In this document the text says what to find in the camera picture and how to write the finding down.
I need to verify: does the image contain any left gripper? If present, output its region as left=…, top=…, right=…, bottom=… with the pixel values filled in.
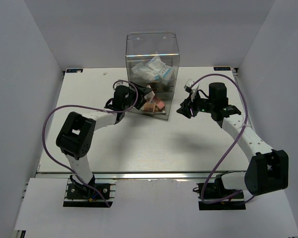
left=122, top=81, right=151, bottom=110

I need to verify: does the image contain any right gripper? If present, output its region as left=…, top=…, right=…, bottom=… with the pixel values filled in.
left=176, top=91, right=215, bottom=119

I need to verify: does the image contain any glitter nine-pan palette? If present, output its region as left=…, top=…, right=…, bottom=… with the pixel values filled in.
left=145, top=91, right=155, bottom=103

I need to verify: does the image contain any four-pan nude palette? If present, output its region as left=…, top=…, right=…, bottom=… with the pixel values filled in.
left=143, top=103, right=156, bottom=113

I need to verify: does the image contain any cotton pad bag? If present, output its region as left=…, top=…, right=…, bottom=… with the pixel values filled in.
left=147, top=55, right=175, bottom=85
left=131, top=62, right=160, bottom=81

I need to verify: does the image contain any pink blush palette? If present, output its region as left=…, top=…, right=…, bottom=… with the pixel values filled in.
left=152, top=96, right=165, bottom=110

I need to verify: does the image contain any brown eyeshadow palette long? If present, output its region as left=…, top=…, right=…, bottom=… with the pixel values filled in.
left=149, top=111, right=166, bottom=116

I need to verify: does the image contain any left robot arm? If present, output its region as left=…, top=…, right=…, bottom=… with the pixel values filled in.
left=56, top=84, right=154, bottom=198

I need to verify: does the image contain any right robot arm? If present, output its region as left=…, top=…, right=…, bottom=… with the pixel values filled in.
left=177, top=80, right=289, bottom=198

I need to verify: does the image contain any clear acrylic drawer organizer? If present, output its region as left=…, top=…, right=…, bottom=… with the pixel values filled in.
left=126, top=31, right=180, bottom=120

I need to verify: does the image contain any blue label sticker right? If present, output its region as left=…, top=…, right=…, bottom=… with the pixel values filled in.
left=213, top=66, right=231, bottom=71

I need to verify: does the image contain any blue label sticker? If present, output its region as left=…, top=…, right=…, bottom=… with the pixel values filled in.
left=213, top=66, right=231, bottom=71
left=66, top=69, right=83, bottom=73

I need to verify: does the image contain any blue label sticker left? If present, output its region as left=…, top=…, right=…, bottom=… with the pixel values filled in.
left=66, top=69, right=83, bottom=73

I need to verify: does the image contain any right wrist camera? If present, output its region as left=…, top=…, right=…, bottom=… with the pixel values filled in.
left=184, top=79, right=199, bottom=101

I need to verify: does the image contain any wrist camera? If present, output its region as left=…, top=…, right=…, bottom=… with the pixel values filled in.
left=113, top=79, right=126, bottom=90
left=184, top=79, right=199, bottom=101

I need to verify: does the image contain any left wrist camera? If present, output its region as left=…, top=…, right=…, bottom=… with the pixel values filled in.
left=113, top=79, right=126, bottom=90

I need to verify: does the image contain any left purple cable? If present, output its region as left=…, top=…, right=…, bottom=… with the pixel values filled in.
left=43, top=79, right=139, bottom=208

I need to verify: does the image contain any aluminium table rail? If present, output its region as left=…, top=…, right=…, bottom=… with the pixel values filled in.
left=34, top=171, right=271, bottom=180

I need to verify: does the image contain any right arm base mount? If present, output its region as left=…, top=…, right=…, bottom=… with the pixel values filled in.
left=192, top=178, right=246, bottom=211

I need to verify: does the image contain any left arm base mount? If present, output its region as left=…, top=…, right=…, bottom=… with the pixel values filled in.
left=63, top=179, right=116, bottom=208

